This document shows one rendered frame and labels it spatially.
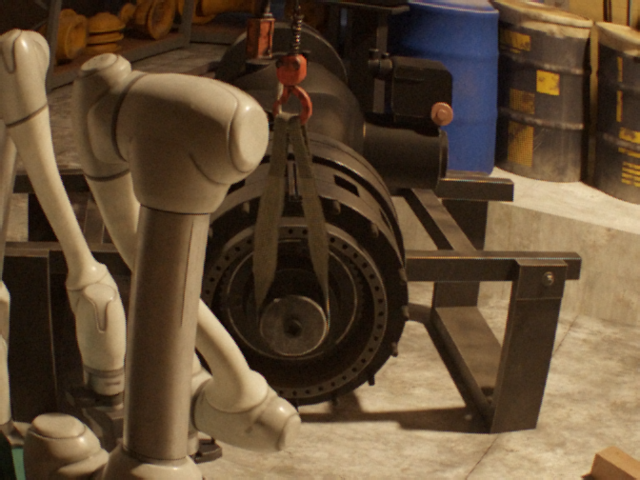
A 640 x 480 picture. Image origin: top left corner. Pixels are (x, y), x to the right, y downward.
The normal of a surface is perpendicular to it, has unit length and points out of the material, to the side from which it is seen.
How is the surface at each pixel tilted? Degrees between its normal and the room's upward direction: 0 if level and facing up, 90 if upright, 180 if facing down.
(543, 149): 90
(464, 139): 90
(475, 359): 0
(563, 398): 0
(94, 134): 108
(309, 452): 0
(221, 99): 35
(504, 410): 90
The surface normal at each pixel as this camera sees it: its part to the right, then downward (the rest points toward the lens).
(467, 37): 0.33, 0.31
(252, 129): 0.87, 0.11
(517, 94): -0.62, 0.20
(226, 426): -0.47, 0.46
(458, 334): 0.06, -0.95
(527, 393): 0.13, 0.31
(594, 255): -0.41, 0.25
